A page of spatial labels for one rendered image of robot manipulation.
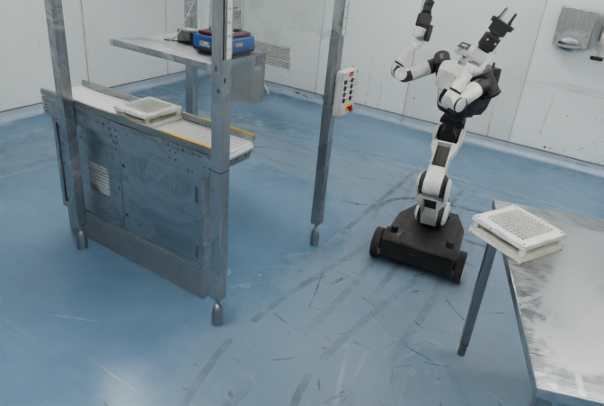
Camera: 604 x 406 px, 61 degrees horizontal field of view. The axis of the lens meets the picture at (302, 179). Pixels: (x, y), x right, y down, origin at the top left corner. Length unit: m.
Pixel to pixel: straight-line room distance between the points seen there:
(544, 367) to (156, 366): 1.70
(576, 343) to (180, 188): 1.86
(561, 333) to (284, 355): 1.37
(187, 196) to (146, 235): 0.49
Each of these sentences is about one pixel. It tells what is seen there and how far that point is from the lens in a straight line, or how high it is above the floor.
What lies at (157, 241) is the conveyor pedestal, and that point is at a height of 0.25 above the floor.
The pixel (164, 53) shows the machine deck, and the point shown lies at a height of 1.35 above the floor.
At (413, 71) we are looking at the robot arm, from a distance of 3.29.
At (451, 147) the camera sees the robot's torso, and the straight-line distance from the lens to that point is 3.17.
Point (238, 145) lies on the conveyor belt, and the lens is 2.50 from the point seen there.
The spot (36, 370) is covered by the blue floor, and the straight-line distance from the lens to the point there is 2.72.
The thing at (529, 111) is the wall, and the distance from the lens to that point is 5.66.
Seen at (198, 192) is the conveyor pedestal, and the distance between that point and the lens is 2.58.
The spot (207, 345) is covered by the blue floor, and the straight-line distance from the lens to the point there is 2.68.
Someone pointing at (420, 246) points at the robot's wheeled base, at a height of 0.19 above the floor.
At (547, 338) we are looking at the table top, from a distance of 1.70.
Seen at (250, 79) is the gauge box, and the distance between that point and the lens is 2.39.
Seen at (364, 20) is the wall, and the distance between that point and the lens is 6.06.
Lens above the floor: 1.85
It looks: 25 degrees down
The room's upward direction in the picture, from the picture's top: 5 degrees clockwise
